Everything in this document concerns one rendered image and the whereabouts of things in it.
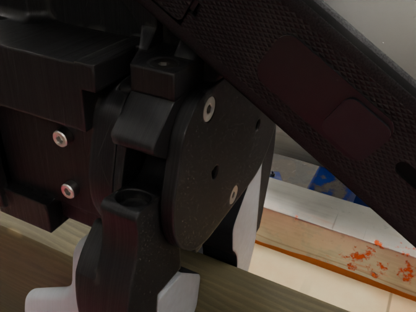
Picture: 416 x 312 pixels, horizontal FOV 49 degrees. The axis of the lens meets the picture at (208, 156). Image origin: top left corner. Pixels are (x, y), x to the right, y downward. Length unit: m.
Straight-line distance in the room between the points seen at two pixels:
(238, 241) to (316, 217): 0.15
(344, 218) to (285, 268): 0.05
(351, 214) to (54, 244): 0.21
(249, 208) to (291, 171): 2.03
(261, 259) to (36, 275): 0.17
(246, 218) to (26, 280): 0.10
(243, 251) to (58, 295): 0.07
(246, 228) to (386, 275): 0.16
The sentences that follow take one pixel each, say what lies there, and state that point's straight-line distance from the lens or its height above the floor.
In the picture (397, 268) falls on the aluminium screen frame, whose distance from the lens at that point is 0.32.
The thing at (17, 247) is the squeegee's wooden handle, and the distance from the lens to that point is 0.21.
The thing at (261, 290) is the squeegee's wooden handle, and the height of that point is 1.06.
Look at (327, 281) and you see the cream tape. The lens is 0.33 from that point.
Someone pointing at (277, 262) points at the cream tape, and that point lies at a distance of 0.33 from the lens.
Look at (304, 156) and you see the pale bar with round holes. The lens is 0.37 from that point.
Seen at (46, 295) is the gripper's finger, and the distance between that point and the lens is 0.17.
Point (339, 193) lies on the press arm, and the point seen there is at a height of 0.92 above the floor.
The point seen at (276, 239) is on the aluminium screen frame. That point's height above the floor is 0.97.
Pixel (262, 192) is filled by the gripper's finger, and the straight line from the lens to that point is 0.19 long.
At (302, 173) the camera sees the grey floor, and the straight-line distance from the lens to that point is 2.20.
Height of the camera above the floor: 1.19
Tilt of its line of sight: 32 degrees down
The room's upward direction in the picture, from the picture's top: 3 degrees clockwise
